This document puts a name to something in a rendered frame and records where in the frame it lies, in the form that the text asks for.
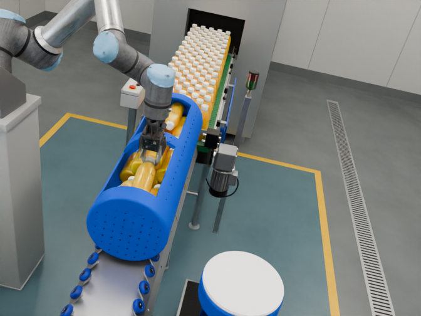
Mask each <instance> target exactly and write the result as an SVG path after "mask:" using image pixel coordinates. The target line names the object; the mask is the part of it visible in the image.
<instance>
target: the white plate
mask: <svg viewBox="0 0 421 316"><path fill-rule="evenodd" d="M202 280H203V285H204V288H205V291H206V293H207V294H208V296H209V298H210V299H211V300H212V301H213V302H214V303H215V304H216V305H217V306H218V307H219V308H221V309H223V310H224V311H226V312H227V313H230V314H232V315H235V316H267V315H269V314H271V313H273V312H274V311H275V310H276V309H277V308H278V307H279V306H280V304H281V302H282V300H283V296H284V286H283V282H282V279H281V277H280V276H279V274H278V273H277V271H276V270H275V269H274V268H273V267H272V266H271V265H270V264H269V263H268V262H266V261H265V260H263V259H262V258H260V257H258V256H256V255H253V254H251V253H246V252H243V251H227V252H223V253H220V254H218V255H216V256H214V257H213V258H211V259H210V260H209V261H208V263H207V264H206V266H205V268H204V272H203V276H202Z"/></svg>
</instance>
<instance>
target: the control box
mask: <svg viewBox="0 0 421 316"><path fill-rule="evenodd" d="M133 81H134V82H133ZM136 84H137V82H136V81H135V80H133V79H131V78H130V79H129V81H127V83H126V84H125V86H124V87H123V88H122V89H121V99H120V106H123V107H128V108H134V109H138V107H139V106H140V104H141V103H142V101H143V99H144V98H145V89H144V88H143V87H142V86H141V85H140V86H137V85H136ZM130 85H135V86H136V88H134V89H132V88H130V87H129V86H130Z"/></svg>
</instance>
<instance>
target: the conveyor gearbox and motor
mask: <svg viewBox="0 0 421 316"><path fill-rule="evenodd" d="M236 157H237V147H236V146H233V145H228V144H222V143H220V144H219V145H218V148H217V149H216V152H214V155H213V158H214V161H213V163H212V168H213V171H212V177H211V180H210V185H209V183H208V180H207V178H206V181H207V184H208V186H209V193H210V194H211V195H212V196H214V197H216V198H224V197H228V196H231V195H233V194H234V193H235V192H236V191H237V188H238V186H239V180H238V178H237V174H238V171H235V166H234V164H235V161H236ZM236 180H237V187H236V190H235V191H234V192H233V193H232V194H230V195H228V196H226V194H227V189H228V187H229V185H232V186H235V185H236Z"/></svg>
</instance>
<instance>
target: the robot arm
mask: <svg viewBox="0 0 421 316"><path fill-rule="evenodd" d="M95 16H96V21H97V27H98V36H97V37H96V39H95V41H94V44H93V53H94V55H95V56H96V57H97V58H98V59H99V60H100V61H102V62H104V63H106V64H108V65H110V66H112V67H114V68H115V69H117V70H118V71H120V72H122V73H123V74H124V75H126V76H128V77H130V78H131V79H133V80H135V81H136V82H137V83H138V84H139V85H141V86H142V87H143V88H144V89H145V98H144V104H143V114H144V116H145V119H146V120H147V127H145V128H144V130H143V132H142V133H141V135H140V138H139V148H140V157H139V159H141V160H142V162H143V163H144V161H145V159H146V154H147V150H151V151H154V152H156V153H157V154H156V156H155V157H156V160H155V166H157V165H158V164H159V162H160V160H161V158H162V156H163V154H164V151H165V149H166V146H167V141H166V137H164V135H165V132H164V130H165V129H166V126H167V124H166V123H165V119H167V118H168V117H169V112H171V111H172V109H171V108H170V104H171V100H172V92H173V88H174V83H175V73H174V71H173V69H171V68H170V67H167V66H166V65H161V64H155V63H154V62H153V61H152V60H151V59H150V58H149V57H148V56H146V55H144V54H141V53H140V52H138V51H137V50H135V49H134V48H132V47H131V46H129V45H128V44H127V41H126V37H125V33H124V30H123V23H122V15H121V11H120V4H119V0H72V1H71V2H70V3H68V4H67V5H66V6H65V7H64V8H63V9H62V10H61V11H60V12H59V13H58V14H57V15H56V16H55V17H54V18H53V19H52V20H51V21H50V22H49V23H48V24H47V25H46V26H38V27H37V28H36V29H34V31H32V30H31V29H29V28H27V27H25V26H24V25H25V24H26V22H25V19H24V18H22V17H21V16H20V15H18V14H15V13H13V12H11V11H8V10H5V9H0V66H2V67H3V68H4V69H5V70H7V71H8V72H10V73H11V74H12V63H11V61H12V58H13V57H15V58H17V59H19V60H21V61H23V62H25V63H27V64H29V65H31V66H33V67H35V68H37V69H39V70H42V71H51V70H52V69H54V68H56V67H57V66H58V64H59V62H60V61H61V59H60V58H62V56H63V44H65V43H66V42H67V41H68V40H69V39H70V38H71V37H72V36H73V35H74V34H75V33H77V32H78V31H79V30H80V29H81V28H82V27H84V25H85V24H86V23H88V22H89V21H90V20H91V19H92V18H93V17H95Z"/></svg>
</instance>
